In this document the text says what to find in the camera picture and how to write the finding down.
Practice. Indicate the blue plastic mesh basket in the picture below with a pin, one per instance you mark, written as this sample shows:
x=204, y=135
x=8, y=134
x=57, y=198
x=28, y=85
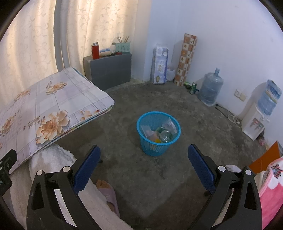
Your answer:
x=154, y=150

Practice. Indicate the empty clear water jug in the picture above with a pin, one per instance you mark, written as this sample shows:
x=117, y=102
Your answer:
x=210, y=88

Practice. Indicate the white wall socket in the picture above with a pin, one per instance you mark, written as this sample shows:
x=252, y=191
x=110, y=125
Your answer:
x=240, y=95

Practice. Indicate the clear plastic bag pink print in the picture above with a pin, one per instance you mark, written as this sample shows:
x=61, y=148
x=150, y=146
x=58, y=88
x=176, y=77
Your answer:
x=170, y=126
x=146, y=130

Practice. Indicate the green label plastic bottle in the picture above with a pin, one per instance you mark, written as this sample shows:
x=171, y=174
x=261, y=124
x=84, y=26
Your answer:
x=164, y=134

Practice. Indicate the orange patterned mat roll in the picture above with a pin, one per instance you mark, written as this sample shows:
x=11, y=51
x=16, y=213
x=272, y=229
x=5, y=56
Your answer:
x=185, y=59

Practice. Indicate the pink floral blanket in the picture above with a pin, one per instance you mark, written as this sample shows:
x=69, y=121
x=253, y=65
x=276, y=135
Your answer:
x=273, y=192

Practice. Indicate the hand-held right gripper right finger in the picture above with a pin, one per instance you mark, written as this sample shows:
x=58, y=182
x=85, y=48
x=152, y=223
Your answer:
x=200, y=168

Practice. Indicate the cream cylinder roll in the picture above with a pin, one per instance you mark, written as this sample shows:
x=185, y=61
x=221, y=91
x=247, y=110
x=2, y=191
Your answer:
x=105, y=53

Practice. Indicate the bundle of wooden chopsticks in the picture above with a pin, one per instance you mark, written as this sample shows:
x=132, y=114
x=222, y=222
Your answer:
x=123, y=39

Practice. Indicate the orange board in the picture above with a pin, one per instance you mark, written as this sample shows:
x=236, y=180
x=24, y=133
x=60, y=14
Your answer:
x=265, y=159

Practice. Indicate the green drink can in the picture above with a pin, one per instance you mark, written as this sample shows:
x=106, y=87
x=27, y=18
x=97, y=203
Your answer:
x=193, y=88
x=187, y=84

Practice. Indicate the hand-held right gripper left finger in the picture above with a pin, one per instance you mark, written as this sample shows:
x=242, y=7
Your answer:
x=87, y=168

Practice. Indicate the purple slipper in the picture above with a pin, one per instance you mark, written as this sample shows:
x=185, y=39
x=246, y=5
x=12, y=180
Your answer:
x=109, y=194

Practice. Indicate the cream patterned curtain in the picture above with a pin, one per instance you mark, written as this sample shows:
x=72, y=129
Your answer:
x=106, y=22
x=28, y=44

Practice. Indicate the teal utensil holder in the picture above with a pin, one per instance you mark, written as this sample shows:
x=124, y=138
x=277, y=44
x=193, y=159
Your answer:
x=122, y=47

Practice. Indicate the white plastic bag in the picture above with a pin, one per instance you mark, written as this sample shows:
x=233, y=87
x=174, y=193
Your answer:
x=171, y=73

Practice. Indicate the grey cabinet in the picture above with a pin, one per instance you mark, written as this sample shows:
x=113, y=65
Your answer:
x=110, y=70

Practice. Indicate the blue dispenser water jug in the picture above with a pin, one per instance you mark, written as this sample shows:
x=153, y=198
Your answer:
x=269, y=97

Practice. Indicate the white water dispenser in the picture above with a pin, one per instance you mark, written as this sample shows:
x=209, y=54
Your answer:
x=253, y=123

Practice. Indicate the floral tablecloth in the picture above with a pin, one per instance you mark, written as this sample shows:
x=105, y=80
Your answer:
x=55, y=104

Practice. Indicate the red thermos bottle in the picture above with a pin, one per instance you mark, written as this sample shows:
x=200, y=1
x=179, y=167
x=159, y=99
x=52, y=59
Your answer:
x=95, y=52

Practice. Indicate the white blue tissue pack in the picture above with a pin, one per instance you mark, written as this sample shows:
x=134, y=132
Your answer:
x=159, y=64

